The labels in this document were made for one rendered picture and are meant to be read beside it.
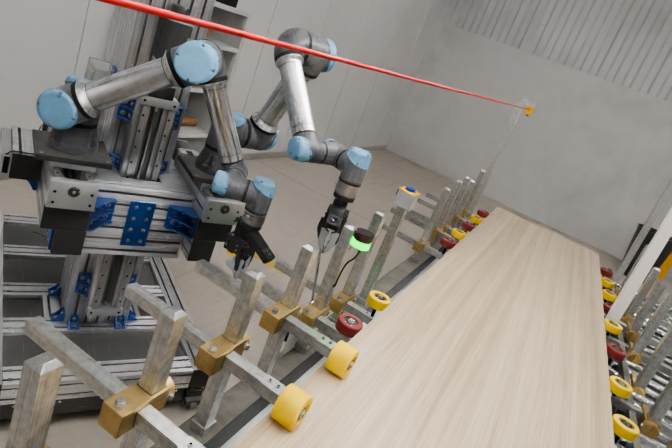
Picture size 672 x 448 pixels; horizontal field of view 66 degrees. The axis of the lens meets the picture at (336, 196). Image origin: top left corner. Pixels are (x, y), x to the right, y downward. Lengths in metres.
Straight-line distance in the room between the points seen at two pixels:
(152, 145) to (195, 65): 0.57
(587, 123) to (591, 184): 0.95
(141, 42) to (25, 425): 1.41
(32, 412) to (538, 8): 8.92
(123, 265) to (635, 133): 7.91
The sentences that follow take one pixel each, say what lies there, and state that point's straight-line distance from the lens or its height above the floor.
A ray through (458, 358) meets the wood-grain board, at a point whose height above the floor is 0.90.
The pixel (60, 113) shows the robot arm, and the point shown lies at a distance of 1.69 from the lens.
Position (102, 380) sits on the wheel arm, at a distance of 1.10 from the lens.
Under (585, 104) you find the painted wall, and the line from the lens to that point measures 9.03.
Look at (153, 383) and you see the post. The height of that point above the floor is 1.00.
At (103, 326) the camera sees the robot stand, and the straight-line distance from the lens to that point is 2.47.
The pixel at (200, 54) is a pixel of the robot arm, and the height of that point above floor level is 1.49.
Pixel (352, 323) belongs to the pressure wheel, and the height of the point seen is 0.91.
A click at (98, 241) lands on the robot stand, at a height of 0.73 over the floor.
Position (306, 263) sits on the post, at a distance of 1.37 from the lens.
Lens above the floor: 1.69
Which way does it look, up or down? 17 degrees down
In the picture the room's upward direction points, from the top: 21 degrees clockwise
